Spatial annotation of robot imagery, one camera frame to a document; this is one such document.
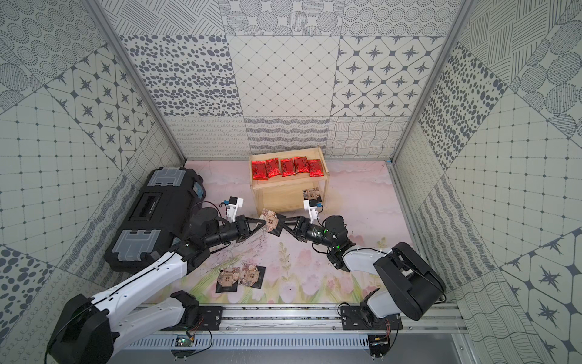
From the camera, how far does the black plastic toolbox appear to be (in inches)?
28.7

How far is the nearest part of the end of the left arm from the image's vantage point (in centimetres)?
61

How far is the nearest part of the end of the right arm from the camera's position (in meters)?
0.66
